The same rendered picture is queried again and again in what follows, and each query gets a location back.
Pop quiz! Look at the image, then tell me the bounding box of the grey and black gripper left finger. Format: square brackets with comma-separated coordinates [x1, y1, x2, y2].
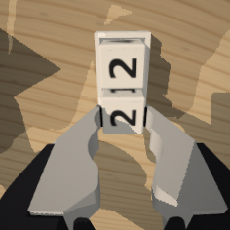
[0, 104, 103, 230]

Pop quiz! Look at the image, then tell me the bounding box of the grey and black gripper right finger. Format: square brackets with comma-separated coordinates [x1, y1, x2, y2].
[143, 104, 230, 230]

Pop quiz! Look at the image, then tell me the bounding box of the white cube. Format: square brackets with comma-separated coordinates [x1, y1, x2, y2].
[101, 89, 146, 134]
[98, 39, 146, 89]

